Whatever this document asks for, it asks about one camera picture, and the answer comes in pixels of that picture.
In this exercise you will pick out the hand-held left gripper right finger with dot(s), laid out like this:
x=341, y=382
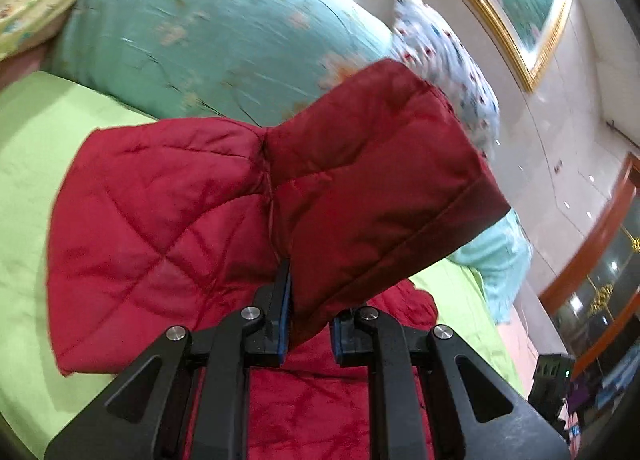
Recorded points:
x=338, y=340

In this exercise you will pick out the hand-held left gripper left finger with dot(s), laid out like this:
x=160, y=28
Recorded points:
x=285, y=311

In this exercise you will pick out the red quilted jacket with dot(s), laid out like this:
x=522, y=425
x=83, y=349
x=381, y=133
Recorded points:
x=200, y=220

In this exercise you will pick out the wooden framed glass door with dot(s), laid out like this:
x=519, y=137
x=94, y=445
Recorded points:
x=600, y=265

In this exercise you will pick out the light green bed blanket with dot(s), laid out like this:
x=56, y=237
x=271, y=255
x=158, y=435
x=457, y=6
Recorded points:
x=40, y=150

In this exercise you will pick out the white printed pillow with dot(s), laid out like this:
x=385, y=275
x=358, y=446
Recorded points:
x=450, y=65

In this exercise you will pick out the teal floral quilt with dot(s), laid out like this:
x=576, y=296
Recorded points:
x=200, y=25

